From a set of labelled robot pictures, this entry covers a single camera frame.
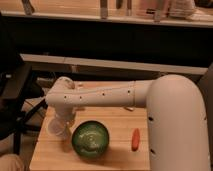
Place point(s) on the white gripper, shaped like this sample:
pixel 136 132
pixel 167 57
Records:
pixel 68 119

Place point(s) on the white ceramic cup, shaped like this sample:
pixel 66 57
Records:
pixel 59 128

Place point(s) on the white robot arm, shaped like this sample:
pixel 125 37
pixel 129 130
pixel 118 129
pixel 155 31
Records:
pixel 177 120

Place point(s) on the green bowl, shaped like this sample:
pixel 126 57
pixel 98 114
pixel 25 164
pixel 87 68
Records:
pixel 90 139

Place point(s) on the black chair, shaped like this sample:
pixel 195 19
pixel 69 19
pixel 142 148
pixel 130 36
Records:
pixel 17 83

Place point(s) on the orange carrot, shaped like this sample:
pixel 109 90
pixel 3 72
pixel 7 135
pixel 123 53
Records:
pixel 135 140

